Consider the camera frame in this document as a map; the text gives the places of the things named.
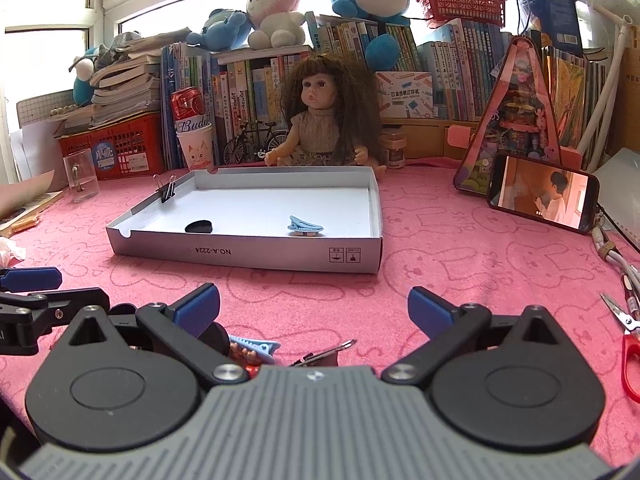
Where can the white plastic pipe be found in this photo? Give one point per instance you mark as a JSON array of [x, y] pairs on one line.
[[607, 85]]

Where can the small brown-lidded jar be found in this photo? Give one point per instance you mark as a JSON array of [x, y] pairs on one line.
[[394, 150]]

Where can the pink rabbit plush toy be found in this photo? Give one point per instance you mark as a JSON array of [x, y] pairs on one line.
[[275, 5]]

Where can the blue packaged box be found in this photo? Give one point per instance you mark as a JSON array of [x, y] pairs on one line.
[[560, 10]]

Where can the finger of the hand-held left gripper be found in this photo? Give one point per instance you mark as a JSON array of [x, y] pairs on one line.
[[75, 301], [35, 279]]

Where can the label printer box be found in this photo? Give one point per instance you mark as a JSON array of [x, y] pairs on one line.
[[405, 95]]

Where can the cat print paper cup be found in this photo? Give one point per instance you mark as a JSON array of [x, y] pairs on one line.
[[196, 152]]

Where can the pink rabbit print tablecloth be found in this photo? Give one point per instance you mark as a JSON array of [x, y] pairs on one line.
[[450, 270]]

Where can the gold foil packet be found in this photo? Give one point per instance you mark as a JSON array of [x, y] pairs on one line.
[[567, 100]]

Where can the beige paper sheet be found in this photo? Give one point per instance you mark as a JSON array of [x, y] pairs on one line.
[[25, 195]]

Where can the red beer can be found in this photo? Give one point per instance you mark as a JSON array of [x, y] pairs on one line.
[[190, 107]]

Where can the pink triangular toy house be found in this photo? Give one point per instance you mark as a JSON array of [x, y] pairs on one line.
[[515, 120]]

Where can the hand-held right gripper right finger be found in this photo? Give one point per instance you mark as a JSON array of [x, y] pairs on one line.
[[430, 310]]

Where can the small blue plush toy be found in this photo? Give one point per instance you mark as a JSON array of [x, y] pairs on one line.
[[220, 30]]

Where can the black toy bicycle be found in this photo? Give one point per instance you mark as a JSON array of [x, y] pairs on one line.
[[235, 150]]

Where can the blue and white plush toy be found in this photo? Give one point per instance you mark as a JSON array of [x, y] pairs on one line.
[[82, 82]]

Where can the brown-haired doll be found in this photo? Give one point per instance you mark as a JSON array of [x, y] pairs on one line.
[[320, 125]]

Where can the red plastic crate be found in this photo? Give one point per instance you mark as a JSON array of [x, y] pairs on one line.
[[135, 147]]

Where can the red plastic basket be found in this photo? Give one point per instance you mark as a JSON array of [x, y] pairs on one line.
[[462, 5]]

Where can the grey plush toy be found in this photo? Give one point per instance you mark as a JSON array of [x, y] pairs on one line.
[[122, 42]]

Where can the black smartphone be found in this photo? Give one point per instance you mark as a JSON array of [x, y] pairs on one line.
[[540, 195]]

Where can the row of children's books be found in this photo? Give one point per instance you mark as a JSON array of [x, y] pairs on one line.
[[465, 70], [240, 90]]

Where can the black binder clip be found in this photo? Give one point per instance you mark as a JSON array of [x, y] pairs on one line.
[[167, 192], [325, 355]]

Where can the wooden desk organizer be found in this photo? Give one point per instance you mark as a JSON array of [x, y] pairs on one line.
[[425, 137]]

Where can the clear glass mug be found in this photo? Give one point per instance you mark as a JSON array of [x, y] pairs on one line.
[[82, 175]]

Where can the white cardboard box tray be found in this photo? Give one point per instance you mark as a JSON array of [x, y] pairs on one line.
[[260, 200]]

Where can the blue hair clip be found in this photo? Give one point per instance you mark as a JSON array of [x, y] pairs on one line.
[[260, 347], [305, 227]]

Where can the crumpled plastic wrapper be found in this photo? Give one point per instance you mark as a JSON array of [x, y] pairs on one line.
[[10, 252]]

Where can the open magazine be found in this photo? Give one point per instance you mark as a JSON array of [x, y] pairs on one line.
[[35, 212]]

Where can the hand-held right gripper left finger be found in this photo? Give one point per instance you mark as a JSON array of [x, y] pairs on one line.
[[197, 307]]

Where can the black round cap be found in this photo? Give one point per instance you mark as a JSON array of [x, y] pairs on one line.
[[199, 227]]

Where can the grey white folder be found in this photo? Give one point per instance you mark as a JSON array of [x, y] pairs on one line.
[[622, 195]]

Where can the stack of worn books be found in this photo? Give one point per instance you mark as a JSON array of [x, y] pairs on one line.
[[127, 85]]

